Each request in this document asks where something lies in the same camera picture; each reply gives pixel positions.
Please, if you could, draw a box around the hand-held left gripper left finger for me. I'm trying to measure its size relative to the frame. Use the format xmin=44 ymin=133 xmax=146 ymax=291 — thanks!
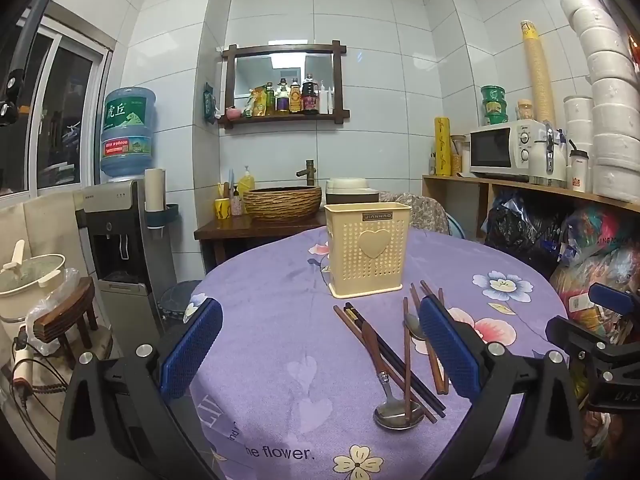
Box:
xmin=56 ymin=297 xmax=224 ymax=480

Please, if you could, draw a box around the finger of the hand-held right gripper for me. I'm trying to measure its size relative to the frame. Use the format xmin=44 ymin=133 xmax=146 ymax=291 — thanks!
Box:
xmin=588 ymin=282 xmax=640 ymax=317
xmin=545 ymin=315 xmax=631 ymax=361

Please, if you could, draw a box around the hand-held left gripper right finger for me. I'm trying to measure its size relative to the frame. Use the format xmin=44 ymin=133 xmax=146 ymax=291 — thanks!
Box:
xmin=417 ymin=296 xmax=587 ymax=480

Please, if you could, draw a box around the plain black chopstick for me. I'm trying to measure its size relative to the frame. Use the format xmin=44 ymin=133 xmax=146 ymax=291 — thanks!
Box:
xmin=349 ymin=305 xmax=447 ymax=415

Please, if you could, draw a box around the black chopstick with gold band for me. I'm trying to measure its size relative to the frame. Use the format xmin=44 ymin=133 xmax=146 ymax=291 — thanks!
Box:
xmin=343 ymin=302 xmax=442 ymax=419

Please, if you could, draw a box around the steel spoon with wooden handle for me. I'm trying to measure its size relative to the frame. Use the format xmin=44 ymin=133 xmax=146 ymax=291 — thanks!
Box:
xmin=361 ymin=321 xmax=425 ymax=431

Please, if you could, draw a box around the cream perforated cutlery basket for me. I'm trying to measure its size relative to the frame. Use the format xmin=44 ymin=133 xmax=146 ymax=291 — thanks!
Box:
xmin=324 ymin=202 xmax=412 ymax=297

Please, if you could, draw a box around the round black bin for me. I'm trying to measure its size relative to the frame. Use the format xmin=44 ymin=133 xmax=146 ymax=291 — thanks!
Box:
xmin=158 ymin=279 xmax=202 ymax=322

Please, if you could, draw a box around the colourful plastic bag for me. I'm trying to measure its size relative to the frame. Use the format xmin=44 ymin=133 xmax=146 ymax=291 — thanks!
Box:
xmin=557 ymin=207 xmax=640 ymax=267

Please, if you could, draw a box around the purple floral tablecloth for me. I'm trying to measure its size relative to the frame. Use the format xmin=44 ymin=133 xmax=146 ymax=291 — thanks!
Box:
xmin=187 ymin=225 xmax=571 ymax=480

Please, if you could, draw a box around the grey water dispenser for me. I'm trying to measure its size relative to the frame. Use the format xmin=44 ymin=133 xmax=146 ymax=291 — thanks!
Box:
xmin=75 ymin=179 xmax=177 ymax=343

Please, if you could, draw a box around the black plastic bag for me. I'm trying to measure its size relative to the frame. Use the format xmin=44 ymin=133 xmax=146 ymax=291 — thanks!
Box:
xmin=482 ymin=194 xmax=572 ymax=267

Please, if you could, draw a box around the dark wooden counter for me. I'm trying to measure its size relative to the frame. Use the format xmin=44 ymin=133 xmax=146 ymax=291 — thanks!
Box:
xmin=193 ymin=210 xmax=329 ymax=282

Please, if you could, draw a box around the dark wooden stool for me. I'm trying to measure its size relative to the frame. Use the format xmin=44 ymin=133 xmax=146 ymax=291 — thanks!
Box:
xmin=32 ymin=277 xmax=101 ymax=367

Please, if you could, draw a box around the white tumbler with red label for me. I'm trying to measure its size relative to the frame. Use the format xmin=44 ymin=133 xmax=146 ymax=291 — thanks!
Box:
xmin=567 ymin=140 xmax=592 ymax=194

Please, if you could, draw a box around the chair with patterned cloth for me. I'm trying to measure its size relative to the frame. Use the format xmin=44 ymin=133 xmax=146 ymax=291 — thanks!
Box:
xmin=380 ymin=192 xmax=466 ymax=241

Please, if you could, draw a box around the clear plastic bag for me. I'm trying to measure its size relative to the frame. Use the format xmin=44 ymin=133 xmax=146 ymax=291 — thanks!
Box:
xmin=24 ymin=267 xmax=82 ymax=357

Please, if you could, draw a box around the light wooden shelf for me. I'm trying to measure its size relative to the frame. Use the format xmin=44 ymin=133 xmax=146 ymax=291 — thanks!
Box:
xmin=421 ymin=173 xmax=640 ymax=243

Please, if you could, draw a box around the white paper cup tube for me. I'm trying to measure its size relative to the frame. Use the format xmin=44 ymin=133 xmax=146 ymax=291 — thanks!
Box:
xmin=143 ymin=168 xmax=179 ymax=232

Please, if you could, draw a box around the brown woven sink basin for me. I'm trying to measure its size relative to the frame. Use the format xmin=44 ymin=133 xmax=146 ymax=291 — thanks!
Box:
xmin=243 ymin=185 xmax=323 ymax=222

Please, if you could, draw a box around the yellow soap bottle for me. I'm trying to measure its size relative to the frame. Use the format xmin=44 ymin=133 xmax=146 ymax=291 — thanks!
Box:
xmin=237 ymin=165 xmax=256 ymax=202

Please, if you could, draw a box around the white handheld appliance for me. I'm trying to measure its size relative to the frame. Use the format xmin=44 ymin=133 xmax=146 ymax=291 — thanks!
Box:
xmin=11 ymin=329 xmax=37 ymax=397

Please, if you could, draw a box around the white pot with lid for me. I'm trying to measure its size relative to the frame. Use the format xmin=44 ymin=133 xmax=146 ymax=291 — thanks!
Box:
xmin=0 ymin=239 xmax=67 ymax=322

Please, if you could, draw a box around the short stack of white bowls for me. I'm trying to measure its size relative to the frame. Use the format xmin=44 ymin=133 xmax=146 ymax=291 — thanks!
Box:
xmin=563 ymin=95 xmax=597 ymax=162

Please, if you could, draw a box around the tall stack of white bowls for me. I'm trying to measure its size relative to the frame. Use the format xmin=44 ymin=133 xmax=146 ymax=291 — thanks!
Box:
xmin=559 ymin=0 xmax=640 ymax=204

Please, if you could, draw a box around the white rice cooker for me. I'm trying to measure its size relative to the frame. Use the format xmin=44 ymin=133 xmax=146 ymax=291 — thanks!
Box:
xmin=325 ymin=177 xmax=381 ymax=206

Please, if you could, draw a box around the white microwave oven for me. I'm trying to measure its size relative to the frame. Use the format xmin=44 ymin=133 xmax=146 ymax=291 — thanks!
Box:
xmin=468 ymin=119 xmax=546 ymax=182

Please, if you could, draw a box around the glass jar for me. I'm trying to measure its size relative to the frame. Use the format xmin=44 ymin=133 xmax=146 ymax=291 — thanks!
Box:
xmin=449 ymin=134 xmax=471 ymax=175

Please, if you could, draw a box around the yellow roll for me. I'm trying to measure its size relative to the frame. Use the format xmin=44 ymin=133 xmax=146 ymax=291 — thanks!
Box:
xmin=433 ymin=117 xmax=452 ymax=177

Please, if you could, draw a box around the bronze faucet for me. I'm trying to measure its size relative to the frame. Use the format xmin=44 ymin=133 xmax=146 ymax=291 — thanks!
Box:
xmin=296 ymin=159 xmax=317 ymax=189

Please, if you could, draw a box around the blue water jug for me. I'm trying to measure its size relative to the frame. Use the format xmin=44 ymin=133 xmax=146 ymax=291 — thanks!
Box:
xmin=100 ymin=86 xmax=157 ymax=183

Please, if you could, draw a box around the stack of yellow paper cups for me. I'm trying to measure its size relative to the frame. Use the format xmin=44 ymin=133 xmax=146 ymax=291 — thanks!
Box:
xmin=519 ymin=20 xmax=557 ymax=124

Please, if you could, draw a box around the sliding window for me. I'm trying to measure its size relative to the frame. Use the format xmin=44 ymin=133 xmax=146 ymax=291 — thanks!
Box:
xmin=0 ymin=0 xmax=117 ymax=197

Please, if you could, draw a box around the dark sauce bottle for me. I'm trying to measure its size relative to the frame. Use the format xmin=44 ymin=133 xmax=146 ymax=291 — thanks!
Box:
xmin=301 ymin=73 xmax=320 ymax=115

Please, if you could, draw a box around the wooden framed mirror shelf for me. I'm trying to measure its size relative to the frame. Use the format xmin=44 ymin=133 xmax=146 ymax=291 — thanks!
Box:
xmin=216 ymin=42 xmax=351 ymax=131

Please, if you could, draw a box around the black cable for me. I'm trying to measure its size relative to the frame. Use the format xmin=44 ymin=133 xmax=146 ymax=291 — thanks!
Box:
xmin=0 ymin=0 xmax=63 ymax=128

